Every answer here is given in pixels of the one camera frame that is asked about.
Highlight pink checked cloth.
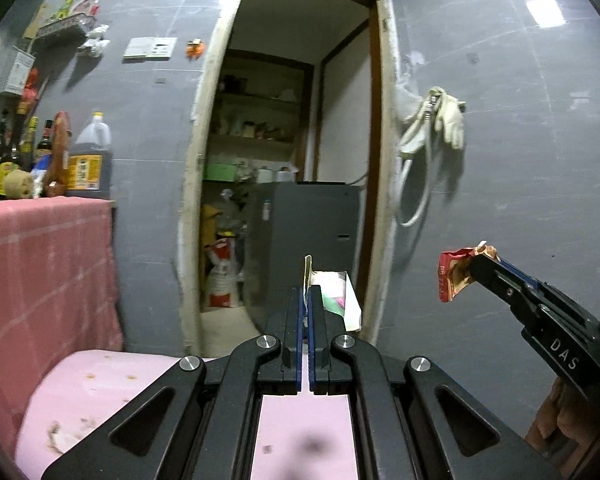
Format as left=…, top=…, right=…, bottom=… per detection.
left=0, top=197, right=124, bottom=453

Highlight orange snack packet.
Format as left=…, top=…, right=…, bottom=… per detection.
left=44, top=111, right=73, bottom=198

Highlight dark bottle blue label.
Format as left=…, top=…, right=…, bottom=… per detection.
left=31, top=155, right=51, bottom=198

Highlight white paper box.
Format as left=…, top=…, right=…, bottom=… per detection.
left=6, top=46, right=35, bottom=95

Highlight white wall switch panel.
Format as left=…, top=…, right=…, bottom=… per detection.
left=123, top=37, right=177, bottom=61

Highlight white hose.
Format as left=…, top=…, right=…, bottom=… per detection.
left=393, top=87, right=443, bottom=227

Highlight wall rack with packets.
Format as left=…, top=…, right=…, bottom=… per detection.
left=30, top=0, right=101, bottom=53

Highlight yellow bag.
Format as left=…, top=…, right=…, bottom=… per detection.
left=201, top=203, right=222, bottom=281

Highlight red yellow torn wrapper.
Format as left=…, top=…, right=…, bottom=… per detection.
left=437, top=242, right=498, bottom=303

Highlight red hanging packet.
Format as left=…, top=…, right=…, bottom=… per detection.
left=17, top=70, right=41, bottom=116

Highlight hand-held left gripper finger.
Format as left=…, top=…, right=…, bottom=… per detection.
left=40, top=285, right=306, bottom=480
left=307, top=284, right=563, bottom=480

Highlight large soy sauce jug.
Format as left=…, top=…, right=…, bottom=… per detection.
left=66, top=112, right=115, bottom=197

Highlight grey cabinet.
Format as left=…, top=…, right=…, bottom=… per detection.
left=245, top=181, right=362, bottom=333

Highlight person's right hand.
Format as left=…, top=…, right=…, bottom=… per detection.
left=525, top=375, right=600, bottom=461

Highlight white red sack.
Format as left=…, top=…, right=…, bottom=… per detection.
left=203, top=237, right=243, bottom=309

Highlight white hanging gloves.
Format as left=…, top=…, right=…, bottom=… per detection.
left=429, top=86, right=467, bottom=150

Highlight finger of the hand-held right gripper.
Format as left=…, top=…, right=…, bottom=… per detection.
left=485, top=254, right=545, bottom=295
left=467, top=256, right=538, bottom=317

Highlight pantry shelves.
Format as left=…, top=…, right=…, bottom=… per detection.
left=207, top=50, right=313, bottom=186

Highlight white plastic bag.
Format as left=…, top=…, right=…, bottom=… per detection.
left=77, top=25, right=111, bottom=57

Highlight cardboard box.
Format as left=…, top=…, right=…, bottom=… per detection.
left=302, top=255, right=363, bottom=333

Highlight beige scrub ball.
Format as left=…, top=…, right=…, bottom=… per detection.
left=5, top=170, right=35, bottom=200

